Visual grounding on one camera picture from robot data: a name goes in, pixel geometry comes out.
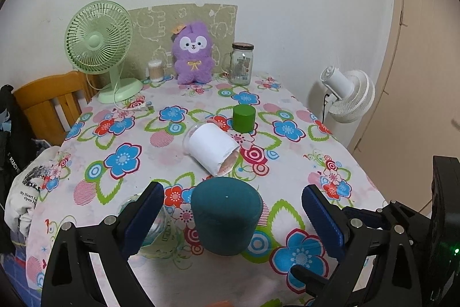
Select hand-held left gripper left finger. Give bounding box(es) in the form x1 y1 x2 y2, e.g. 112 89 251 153
41 181 165 307

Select blue patterned cloth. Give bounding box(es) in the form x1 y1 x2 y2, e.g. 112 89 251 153
0 242 44 293

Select cotton swab container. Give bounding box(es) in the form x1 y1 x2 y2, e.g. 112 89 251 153
147 60 165 82

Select small green cup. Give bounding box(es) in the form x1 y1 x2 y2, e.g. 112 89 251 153
232 105 256 132

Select green patterned wall sheet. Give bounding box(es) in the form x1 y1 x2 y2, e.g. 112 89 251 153
127 4 238 79

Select white labelled plastic jar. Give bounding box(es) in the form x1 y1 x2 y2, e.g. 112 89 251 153
183 122 240 176

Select beige door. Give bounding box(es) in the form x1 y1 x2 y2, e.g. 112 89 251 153
347 0 460 214

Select wooden chair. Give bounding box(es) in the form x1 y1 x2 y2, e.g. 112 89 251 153
12 70 103 146

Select black bag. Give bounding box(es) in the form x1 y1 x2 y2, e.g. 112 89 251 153
0 85 41 185

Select clear plastic cup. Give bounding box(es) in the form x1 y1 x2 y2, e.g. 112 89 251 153
117 194 185 259

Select floral tablecloth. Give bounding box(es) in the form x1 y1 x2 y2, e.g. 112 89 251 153
27 71 390 307

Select white printed bag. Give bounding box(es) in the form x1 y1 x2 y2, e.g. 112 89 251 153
4 146 62 243

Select green desk fan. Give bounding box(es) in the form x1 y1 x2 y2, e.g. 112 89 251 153
65 0 144 104

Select white fan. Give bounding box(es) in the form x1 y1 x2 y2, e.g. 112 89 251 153
320 65 375 123

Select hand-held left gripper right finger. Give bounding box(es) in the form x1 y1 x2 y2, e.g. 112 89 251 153
301 185 422 307

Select purple plush toy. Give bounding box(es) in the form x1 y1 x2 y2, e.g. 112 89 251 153
170 22 215 85

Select white fan cable plug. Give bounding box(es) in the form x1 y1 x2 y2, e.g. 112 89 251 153
126 100 154 112

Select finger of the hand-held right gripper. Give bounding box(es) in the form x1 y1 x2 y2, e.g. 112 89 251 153
377 201 432 247
290 264 346 307

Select glass jar mug with lid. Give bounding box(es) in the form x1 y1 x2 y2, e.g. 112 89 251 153
223 43 255 85

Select teal cup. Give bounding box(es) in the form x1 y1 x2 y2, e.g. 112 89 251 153
190 177 263 256

